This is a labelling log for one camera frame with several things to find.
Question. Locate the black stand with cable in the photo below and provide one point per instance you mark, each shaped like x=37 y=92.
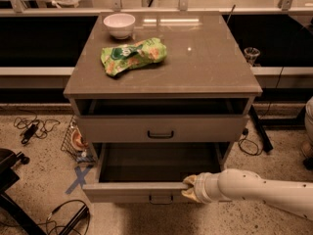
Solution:
x=82 y=215

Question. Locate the blue tape cross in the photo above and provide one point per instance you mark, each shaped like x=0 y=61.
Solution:
x=80 y=173

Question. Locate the wire basket on floor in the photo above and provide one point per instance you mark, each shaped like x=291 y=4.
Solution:
x=74 y=145

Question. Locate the glass cup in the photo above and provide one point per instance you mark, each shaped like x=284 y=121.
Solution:
x=251 y=54

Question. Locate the brown shoe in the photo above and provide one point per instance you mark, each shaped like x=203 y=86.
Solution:
x=307 y=149

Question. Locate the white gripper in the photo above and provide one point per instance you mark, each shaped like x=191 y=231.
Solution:
x=201 y=187

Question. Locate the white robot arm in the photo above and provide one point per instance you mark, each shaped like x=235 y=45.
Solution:
x=243 y=185

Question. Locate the grey drawer cabinet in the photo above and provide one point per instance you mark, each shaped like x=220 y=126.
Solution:
x=203 y=62

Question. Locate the white ceramic bowl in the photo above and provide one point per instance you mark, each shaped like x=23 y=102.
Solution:
x=120 y=26

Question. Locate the green snack bag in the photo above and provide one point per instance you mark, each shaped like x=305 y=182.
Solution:
x=128 y=57

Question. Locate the grey top drawer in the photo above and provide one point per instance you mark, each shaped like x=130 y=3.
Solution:
x=163 y=120

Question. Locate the black metal table leg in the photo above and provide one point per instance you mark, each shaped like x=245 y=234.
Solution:
x=267 y=146

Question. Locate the black power adapter with cable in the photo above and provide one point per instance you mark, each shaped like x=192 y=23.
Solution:
x=32 y=126

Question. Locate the grey drawer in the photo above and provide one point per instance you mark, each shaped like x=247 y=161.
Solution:
x=163 y=120
x=151 y=172

